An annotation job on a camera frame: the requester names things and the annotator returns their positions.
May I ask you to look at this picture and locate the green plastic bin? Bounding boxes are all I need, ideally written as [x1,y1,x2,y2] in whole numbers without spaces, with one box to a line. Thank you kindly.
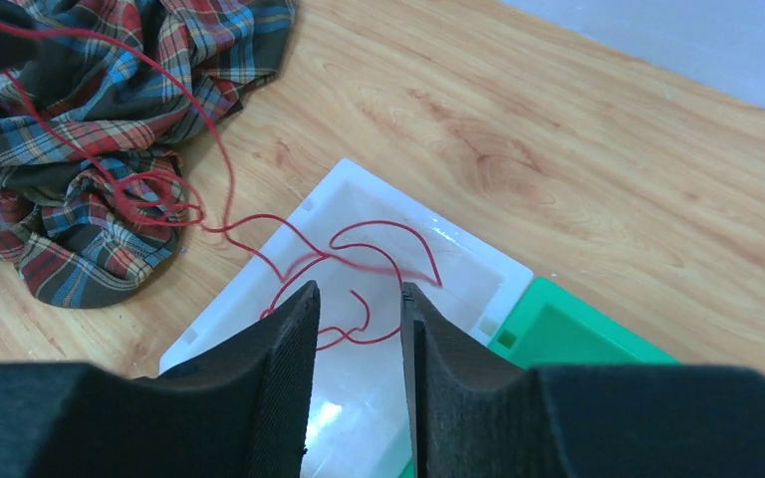
[488,277,676,367]

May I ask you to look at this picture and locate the white plastic bin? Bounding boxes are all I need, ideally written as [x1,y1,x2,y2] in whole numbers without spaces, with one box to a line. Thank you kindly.
[159,159,534,477]

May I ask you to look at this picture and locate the red cable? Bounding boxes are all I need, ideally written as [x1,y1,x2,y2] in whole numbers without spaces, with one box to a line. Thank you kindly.
[0,0,444,353]

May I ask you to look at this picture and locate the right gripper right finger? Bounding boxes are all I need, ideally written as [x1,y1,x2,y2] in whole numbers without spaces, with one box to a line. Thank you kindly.
[400,283,765,477]

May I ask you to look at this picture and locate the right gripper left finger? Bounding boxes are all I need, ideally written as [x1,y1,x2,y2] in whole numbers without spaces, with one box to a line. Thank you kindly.
[0,281,321,477]

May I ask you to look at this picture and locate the plaid flannel shirt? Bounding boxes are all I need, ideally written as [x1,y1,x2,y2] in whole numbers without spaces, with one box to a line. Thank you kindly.
[0,1,296,309]

